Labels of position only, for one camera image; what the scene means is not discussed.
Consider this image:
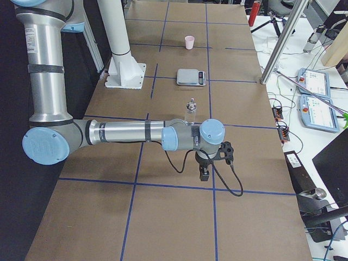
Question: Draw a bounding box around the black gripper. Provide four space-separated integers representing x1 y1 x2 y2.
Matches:
195 151 217 181

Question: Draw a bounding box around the glass sauce bottle metal spout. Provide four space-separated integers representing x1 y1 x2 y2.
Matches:
184 98 197 126

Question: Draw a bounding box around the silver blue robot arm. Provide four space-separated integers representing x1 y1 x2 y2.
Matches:
14 1 233 181

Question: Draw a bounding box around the grey digital kitchen scale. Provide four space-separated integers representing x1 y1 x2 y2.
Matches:
177 69 206 86

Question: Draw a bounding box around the orange black connector strip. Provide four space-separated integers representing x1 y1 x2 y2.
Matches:
272 106 290 144

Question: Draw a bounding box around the black box white label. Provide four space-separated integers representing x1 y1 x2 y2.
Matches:
284 151 316 194

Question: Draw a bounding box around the near blue teach pendant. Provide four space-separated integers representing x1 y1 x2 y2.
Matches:
299 95 340 133

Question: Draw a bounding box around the blue teach pendant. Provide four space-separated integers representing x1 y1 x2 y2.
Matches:
297 68 331 98
299 95 340 133

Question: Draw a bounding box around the black computer monitor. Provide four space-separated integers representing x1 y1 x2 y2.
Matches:
313 129 348 207

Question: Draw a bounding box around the far blue teach pendant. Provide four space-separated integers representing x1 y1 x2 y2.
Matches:
297 68 331 98

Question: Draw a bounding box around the black tripod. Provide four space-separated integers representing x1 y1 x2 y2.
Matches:
251 13 287 37

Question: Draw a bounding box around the red cylinder tube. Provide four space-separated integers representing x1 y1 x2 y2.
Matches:
248 1 261 27

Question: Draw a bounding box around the wooden board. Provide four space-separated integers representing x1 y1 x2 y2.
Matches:
321 23 348 67

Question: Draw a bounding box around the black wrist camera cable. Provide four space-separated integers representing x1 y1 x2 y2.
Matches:
164 141 244 197

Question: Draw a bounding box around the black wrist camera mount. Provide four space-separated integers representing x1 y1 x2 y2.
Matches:
214 141 234 165

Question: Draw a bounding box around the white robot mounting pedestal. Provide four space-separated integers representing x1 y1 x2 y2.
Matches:
97 0 146 89

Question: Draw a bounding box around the metal rod green handle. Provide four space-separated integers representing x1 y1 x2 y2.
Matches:
274 70 348 129

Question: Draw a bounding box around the aluminium frame post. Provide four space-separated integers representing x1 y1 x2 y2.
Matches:
260 0 309 84

